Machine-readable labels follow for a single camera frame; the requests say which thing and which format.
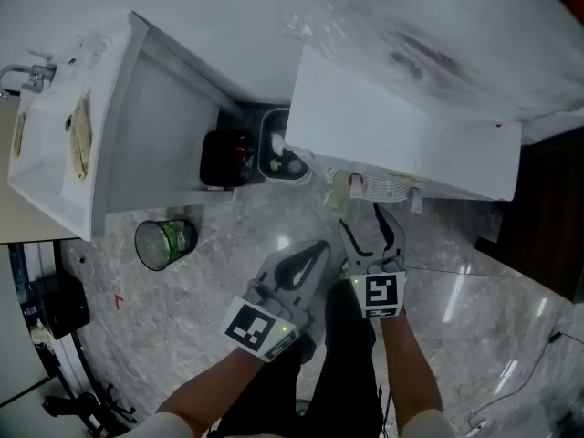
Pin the person's white left sleeve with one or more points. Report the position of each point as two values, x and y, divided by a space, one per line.
159 427

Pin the metal sink faucet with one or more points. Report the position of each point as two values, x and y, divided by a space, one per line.
34 75

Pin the large wooden oval board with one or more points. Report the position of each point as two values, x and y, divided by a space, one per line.
80 139

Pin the grey trash bin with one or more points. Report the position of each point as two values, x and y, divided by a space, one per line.
278 149

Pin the person's white right sleeve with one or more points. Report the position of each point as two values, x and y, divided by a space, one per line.
426 424

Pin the person's right leg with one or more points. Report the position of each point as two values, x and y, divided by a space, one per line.
349 363

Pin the black box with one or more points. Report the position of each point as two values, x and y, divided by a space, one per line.
61 306

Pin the person's left forearm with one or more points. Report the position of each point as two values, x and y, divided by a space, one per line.
214 390

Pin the person's left leg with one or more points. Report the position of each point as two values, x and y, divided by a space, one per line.
269 399

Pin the person's leg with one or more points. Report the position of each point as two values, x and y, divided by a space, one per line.
349 363
269 399

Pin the clear plastic sheet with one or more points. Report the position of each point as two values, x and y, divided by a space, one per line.
433 39

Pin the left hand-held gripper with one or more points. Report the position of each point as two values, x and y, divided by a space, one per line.
260 326

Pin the beige side table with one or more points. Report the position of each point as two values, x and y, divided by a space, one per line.
23 217

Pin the clear plastic cup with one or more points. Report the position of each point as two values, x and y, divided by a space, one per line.
340 190

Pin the white sink cabinet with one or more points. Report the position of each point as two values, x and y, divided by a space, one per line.
150 121

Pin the black trash bin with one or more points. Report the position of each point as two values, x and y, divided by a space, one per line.
226 158

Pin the small wooden oval board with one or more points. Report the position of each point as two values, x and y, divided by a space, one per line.
18 135

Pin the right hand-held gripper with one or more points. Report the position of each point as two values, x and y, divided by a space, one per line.
381 292

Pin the person's right forearm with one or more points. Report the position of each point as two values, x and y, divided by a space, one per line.
408 363

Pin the person's white sleeve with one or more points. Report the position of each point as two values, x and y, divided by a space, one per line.
426 424
159 427

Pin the dark wooden cabinet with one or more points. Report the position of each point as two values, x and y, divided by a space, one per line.
543 217

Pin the black tripod stand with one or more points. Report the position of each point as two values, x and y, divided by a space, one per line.
86 406

